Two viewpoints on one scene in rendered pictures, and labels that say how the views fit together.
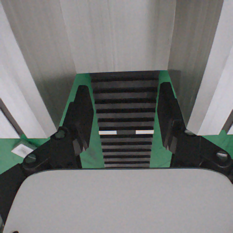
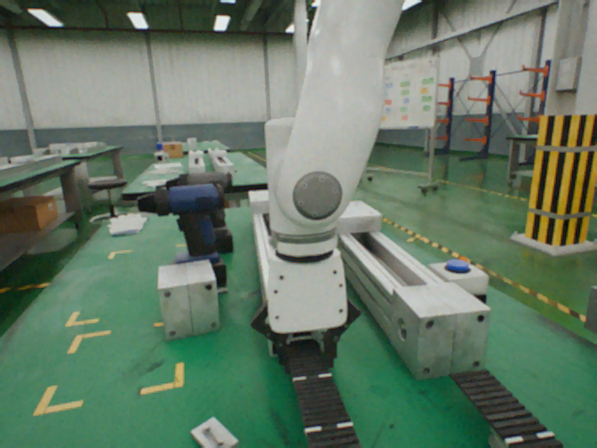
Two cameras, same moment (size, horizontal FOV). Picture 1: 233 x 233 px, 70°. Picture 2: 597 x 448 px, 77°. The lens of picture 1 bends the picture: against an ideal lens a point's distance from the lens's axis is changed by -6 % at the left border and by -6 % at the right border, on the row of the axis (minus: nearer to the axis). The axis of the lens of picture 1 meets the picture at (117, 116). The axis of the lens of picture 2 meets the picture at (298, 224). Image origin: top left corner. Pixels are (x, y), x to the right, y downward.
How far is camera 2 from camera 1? 0.59 m
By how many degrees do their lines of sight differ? 121
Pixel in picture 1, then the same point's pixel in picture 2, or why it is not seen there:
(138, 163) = (330, 396)
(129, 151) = (318, 388)
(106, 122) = (298, 373)
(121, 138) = (309, 380)
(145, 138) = (327, 378)
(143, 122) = (322, 371)
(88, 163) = not seen: outside the picture
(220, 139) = (407, 401)
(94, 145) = (287, 421)
